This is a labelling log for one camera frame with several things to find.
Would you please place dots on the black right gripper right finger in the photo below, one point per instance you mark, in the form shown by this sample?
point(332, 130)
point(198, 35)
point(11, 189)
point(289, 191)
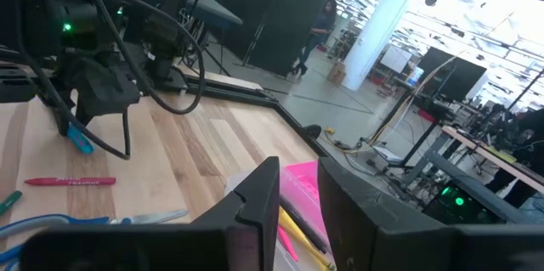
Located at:
point(404, 247)

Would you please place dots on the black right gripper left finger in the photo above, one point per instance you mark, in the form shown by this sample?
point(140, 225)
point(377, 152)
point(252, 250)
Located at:
point(170, 247)

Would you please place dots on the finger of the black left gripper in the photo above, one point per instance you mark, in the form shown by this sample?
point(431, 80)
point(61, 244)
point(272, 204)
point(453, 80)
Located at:
point(83, 119)
point(63, 116)

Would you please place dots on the teal blue marker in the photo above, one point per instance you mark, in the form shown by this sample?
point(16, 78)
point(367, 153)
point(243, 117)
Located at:
point(81, 141)

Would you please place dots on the red crayon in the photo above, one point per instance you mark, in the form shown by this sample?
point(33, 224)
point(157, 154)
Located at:
point(70, 181)

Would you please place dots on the yellow pen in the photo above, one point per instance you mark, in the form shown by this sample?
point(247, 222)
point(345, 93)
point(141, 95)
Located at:
point(306, 241)

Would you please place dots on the thick plain green crayon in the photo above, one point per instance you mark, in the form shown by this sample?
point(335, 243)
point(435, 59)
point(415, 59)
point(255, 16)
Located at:
point(9, 203)

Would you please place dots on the black pen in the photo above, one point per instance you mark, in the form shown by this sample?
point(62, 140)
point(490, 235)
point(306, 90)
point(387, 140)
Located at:
point(304, 222)

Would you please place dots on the pink pen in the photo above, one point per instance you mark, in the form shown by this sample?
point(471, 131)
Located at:
point(287, 241)

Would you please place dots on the clear pencil box pink lid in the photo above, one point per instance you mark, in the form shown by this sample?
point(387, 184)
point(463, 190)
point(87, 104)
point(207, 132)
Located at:
point(302, 177)

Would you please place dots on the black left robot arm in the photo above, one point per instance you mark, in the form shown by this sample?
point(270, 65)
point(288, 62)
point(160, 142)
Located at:
point(38, 12)

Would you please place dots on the brown cardboard box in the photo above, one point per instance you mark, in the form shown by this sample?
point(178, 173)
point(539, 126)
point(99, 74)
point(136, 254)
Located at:
point(336, 73)

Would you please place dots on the black computer green light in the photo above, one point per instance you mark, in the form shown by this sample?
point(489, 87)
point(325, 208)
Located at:
point(459, 205)

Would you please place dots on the wooden workbench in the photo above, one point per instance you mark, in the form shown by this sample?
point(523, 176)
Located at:
point(480, 148)

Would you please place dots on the grey side desk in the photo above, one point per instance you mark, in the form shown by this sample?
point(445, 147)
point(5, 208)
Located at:
point(204, 12)

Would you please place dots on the person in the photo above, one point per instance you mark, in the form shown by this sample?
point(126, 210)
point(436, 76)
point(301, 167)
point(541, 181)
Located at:
point(523, 156)
point(319, 29)

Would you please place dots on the white whiteboard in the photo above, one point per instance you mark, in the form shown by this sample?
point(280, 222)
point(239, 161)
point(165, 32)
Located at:
point(395, 59)

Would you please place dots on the black partition panel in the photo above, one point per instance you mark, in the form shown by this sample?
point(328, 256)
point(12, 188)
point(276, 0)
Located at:
point(276, 16)

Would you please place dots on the white building column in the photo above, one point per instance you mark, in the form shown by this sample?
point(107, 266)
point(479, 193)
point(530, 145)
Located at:
point(374, 37)

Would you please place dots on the black aluminium table frame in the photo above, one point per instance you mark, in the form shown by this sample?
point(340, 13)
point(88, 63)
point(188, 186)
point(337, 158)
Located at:
point(238, 92)

